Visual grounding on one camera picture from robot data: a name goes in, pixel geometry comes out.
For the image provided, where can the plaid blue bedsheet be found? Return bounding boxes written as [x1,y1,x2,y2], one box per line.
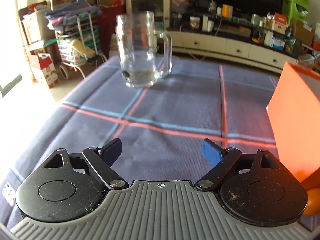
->
[1,57,279,228]

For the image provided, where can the orange cardboard box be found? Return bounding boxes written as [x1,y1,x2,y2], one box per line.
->
[267,62,320,182]

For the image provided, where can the small orange at left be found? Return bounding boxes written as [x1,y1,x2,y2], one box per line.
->
[304,187,320,216]

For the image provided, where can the white tv cabinet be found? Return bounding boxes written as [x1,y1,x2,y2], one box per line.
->
[168,29,298,73]

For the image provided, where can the clear glass mug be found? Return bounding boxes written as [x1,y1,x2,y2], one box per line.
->
[116,11,172,88]

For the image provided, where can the shopping trolley cart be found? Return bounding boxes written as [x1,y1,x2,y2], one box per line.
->
[45,0,107,80]

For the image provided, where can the red white box on stand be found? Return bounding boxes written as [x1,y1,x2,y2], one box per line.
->
[271,13,287,35]

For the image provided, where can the white glass-door cabinet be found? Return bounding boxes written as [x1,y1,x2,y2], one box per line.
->
[126,0,171,30]

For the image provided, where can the green stacked storage bins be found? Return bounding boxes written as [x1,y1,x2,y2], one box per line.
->
[282,0,310,22]

